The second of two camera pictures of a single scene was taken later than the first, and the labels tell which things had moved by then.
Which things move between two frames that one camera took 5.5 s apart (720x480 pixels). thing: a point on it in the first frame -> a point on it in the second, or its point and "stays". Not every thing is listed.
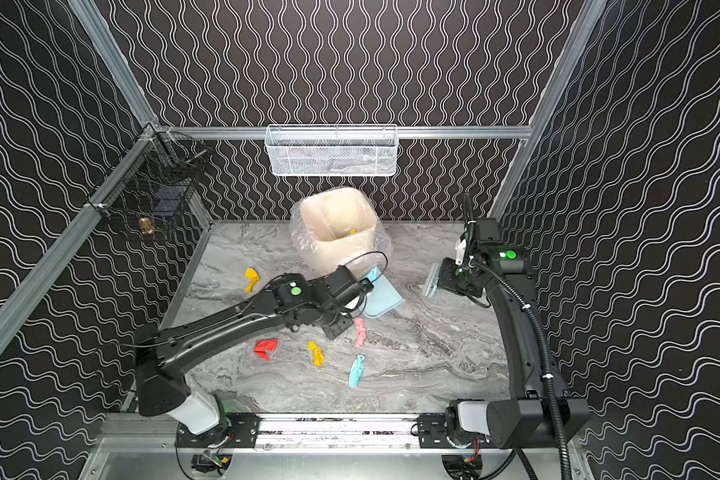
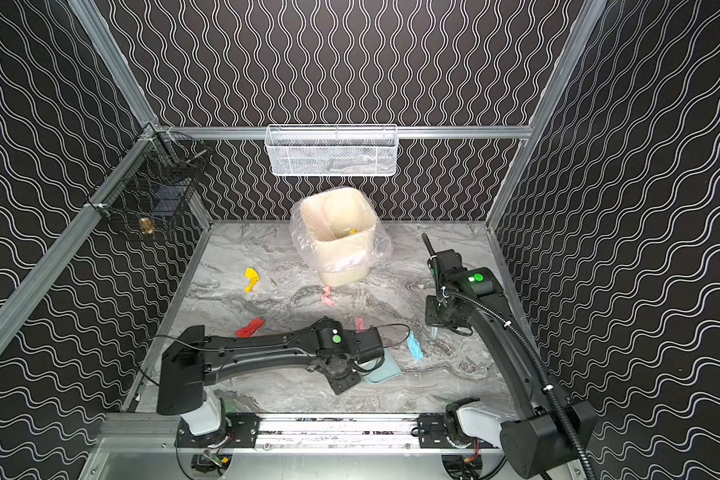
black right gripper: [442, 278] -> [442, 321]
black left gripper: [360, 287] -> [345, 380]
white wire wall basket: [331, 150] stays
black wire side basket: [153, 191] stays
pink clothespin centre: [360, 332] stays
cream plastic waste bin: [338, 229] stays
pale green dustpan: [383, 297] -> [388, 370]
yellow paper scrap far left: [252, 274] stays
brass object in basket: [146, 225] stays
